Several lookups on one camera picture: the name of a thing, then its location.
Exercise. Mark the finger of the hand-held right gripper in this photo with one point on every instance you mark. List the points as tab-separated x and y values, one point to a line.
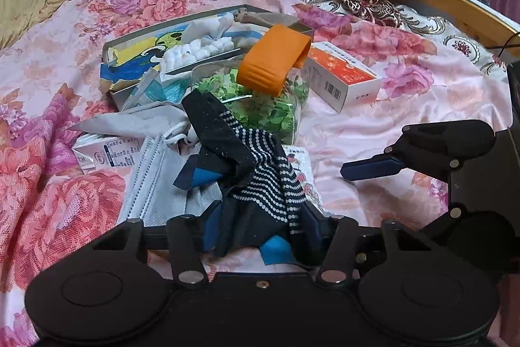
445	221
373	168

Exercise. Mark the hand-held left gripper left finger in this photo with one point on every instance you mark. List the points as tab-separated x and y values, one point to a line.
212	227

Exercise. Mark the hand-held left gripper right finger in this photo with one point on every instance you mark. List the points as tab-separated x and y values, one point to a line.
339	245

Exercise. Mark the black dotted sock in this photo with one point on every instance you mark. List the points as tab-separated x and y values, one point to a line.
243	156

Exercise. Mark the grey cloth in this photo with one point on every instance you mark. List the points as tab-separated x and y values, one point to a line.
134	119

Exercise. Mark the white printed cloth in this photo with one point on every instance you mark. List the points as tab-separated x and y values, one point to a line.
191	50

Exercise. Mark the cartoon print box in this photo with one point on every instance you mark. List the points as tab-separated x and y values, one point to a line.
134	58

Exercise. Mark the pink floral blanket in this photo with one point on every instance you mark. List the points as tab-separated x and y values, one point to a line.
365	119

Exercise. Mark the red print packet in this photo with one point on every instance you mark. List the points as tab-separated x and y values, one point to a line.
302	168

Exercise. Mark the grey face mask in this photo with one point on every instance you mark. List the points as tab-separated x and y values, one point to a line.
150	184

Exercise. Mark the orange and white medicine box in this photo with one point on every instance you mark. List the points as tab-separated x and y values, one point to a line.
345	74

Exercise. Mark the jar with orange lid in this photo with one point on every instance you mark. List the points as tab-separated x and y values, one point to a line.
264	115

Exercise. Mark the small white carton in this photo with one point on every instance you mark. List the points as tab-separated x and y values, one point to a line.
109	156

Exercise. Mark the wooden bed rail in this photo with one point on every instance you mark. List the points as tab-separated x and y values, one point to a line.
459	5

